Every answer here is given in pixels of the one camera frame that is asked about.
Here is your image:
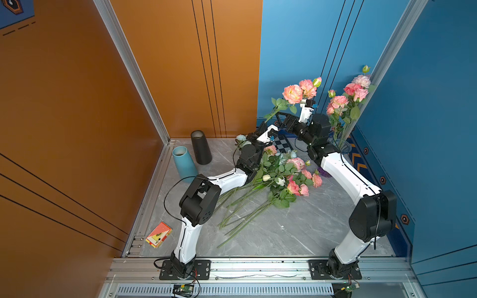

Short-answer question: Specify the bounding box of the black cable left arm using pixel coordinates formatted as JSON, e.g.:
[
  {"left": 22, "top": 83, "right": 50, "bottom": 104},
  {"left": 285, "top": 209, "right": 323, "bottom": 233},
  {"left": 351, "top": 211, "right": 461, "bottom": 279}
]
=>
[{"left": 163, "top": 139, "right": 250, "bottom": 261}]

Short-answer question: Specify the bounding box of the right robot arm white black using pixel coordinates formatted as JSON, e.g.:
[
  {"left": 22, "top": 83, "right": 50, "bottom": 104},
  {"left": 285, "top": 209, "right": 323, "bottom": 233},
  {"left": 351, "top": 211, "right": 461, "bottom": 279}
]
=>
[{"left": 276, "top": 112, "right": 396, "bottom": 279}]

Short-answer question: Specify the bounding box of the black white chessboard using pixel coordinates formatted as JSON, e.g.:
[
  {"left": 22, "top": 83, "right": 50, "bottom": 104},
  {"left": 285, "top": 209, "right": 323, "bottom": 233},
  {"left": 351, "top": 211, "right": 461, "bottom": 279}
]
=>
[{"left": 273, "top": 135, "right": 293, "bottom": 153}]

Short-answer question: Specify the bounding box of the teal ceramic vase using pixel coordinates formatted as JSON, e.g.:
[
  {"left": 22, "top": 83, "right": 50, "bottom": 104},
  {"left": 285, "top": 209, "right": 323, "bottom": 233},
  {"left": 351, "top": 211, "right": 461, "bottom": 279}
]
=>
[{"left": 173, "top": 146, "right": 198, "bottom": 183}]

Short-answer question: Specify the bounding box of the aluminium corner post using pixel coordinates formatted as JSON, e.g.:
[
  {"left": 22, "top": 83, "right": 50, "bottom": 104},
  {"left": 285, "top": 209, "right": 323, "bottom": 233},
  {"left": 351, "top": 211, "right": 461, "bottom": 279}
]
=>
[
  {"left": 93, "top": 0, "right": 170, "bottom": 145},
  {"left": 342, "top": 0, "right": 428, "bottom": 139}
]

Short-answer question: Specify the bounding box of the pale pink carnation stem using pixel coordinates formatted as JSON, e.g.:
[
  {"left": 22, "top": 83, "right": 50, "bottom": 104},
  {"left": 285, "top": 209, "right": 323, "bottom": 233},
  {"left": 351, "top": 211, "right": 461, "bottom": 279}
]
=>
[{"left": 352, "top": 65, "right": 371, "bottom": 89}]

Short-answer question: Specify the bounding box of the bunch of pink flowers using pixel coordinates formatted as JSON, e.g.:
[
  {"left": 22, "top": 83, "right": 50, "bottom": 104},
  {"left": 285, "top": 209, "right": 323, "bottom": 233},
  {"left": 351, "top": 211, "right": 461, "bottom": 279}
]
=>
[{"left": 217, "top": 145, "right": 323, "bottom": 248}]

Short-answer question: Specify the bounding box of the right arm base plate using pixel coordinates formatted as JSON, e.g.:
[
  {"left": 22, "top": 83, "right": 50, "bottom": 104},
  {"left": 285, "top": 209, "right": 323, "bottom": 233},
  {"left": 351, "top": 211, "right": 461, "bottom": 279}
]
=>
[{"left": 308, "top": 259, "right": 362, "bottom": 280}]

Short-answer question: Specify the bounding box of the red box left side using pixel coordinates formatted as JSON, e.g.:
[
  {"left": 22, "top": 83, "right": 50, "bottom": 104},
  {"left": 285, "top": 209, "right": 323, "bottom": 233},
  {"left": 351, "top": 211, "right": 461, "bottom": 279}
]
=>
[{"left": 145, "top": 222, "right": 173, "bottom": 248}]

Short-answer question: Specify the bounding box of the left aluminium corner post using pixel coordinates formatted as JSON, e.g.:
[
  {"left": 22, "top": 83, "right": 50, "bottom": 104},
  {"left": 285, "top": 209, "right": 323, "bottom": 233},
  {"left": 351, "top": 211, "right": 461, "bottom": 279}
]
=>
[{"left": 93, "top": 0, "right": 170, "bottom": 145}]

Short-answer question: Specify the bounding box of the black cylindrical vase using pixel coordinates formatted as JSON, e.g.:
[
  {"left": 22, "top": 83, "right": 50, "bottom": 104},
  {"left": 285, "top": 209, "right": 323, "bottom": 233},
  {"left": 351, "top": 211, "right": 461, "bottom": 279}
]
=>
[{"left": 191, "top": 130, "right": 212, "bottom": 165}]

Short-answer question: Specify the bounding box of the aluminium front rail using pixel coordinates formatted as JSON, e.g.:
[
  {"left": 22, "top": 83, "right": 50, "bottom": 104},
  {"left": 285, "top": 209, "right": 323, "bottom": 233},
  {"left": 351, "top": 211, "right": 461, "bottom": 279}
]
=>
[{"left": 104, "top": 257, "right": 418, "bottom": 284}]

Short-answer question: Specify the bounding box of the pink double bloom stem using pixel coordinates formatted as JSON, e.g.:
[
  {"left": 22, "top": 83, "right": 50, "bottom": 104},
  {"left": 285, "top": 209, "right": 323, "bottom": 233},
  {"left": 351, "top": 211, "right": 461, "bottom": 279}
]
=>
[{"left": 326, "top": 89, "right": 351, "bottom": 141}]

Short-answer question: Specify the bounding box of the right green circuit board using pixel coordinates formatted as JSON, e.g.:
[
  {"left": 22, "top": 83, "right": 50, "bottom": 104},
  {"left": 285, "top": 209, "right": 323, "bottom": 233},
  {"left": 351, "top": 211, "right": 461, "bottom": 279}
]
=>
[{"left": 340, "top": 283, "right": 360, "bottom": 294}]

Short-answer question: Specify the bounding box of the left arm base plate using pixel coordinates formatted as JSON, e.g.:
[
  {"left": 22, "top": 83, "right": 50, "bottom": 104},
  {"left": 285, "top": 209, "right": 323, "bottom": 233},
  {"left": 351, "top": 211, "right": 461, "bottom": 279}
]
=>
[{"left": 159, "top": 260, "right": 211, "bottom": 281}]

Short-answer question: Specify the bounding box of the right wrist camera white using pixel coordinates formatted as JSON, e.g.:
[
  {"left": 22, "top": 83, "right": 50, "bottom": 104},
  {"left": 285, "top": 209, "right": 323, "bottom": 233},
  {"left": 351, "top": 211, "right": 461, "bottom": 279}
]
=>
[{"left": 299, "top": 99, "right": 316, "bottom": 124}]

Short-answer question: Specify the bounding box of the blue purple glass vase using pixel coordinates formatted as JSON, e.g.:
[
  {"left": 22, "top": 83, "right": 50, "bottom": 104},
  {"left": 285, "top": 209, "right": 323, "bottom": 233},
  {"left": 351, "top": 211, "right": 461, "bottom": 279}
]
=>
[{"left": 317, "top": 141, "right": 352, "bottom": 178}]

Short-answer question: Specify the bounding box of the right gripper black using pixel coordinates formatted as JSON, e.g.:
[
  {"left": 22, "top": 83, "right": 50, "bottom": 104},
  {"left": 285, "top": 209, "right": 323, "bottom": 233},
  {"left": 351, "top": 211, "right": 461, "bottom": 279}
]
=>
[{"left": 277, "top": 112, "right": 318, "bottom": 148}]

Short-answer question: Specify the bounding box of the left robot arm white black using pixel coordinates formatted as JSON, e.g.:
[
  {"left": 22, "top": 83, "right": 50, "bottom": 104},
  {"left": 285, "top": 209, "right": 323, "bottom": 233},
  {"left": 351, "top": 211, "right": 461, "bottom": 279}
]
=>
[{"left": 170, "top": 122, "right": 279, "bottom": 274}]

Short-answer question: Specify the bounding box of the left green circuit board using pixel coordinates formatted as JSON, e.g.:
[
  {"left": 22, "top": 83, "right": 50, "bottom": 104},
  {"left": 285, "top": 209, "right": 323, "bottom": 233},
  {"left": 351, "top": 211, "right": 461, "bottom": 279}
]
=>
[{"left": 171, "top": 284, "right": 195, "bottom": 298}]

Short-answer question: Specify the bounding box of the green circuit board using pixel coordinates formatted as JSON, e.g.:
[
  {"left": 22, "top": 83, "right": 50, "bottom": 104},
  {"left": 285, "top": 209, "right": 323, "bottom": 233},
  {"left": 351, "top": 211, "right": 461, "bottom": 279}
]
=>
[
  {"left": 171, "top": 284, "right": 195, "bottom": 298},
  {"left": 340, "top": 283, "right": 360, "bottom": 294}
]

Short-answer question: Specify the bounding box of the peach double bloom stem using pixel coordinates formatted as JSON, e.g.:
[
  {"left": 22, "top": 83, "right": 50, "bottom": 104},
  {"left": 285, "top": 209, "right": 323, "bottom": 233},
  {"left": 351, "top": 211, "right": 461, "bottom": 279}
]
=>
[{"left": 265, "top": 77, "right": 322, "bottom": 121}]

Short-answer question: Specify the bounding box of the right aluminium corner post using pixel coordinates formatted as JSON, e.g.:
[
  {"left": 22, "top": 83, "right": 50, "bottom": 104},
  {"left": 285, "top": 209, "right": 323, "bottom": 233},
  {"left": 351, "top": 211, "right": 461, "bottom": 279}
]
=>
[{"left": 342, "top": 0, "right": 428, "bottom": 139}]

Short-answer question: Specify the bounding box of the pink rose stem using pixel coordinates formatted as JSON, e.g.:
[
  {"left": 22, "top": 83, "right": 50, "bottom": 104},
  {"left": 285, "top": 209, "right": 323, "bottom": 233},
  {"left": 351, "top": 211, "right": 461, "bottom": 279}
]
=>
[
  {"left": 345, "top": 88, "right": 368, "bottom": 140},
  {"left": 342, "top": 83, "right": 362, "bottom": 139}
]

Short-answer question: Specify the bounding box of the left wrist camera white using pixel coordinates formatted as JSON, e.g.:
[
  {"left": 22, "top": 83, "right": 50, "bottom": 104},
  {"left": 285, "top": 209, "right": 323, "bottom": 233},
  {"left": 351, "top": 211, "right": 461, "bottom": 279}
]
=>
[{"left": 257, "top": 125, "right": 279, "bottom": 144}]

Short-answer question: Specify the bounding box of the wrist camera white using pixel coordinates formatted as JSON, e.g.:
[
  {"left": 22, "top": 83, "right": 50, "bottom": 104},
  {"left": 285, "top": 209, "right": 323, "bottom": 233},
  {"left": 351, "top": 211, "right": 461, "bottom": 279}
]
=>
[
  {"left": 299, "top": 99, "right": 316, "bottom": 124},
  {"left": 257, "top": 125, "right": 279, "bottom": 144}
]

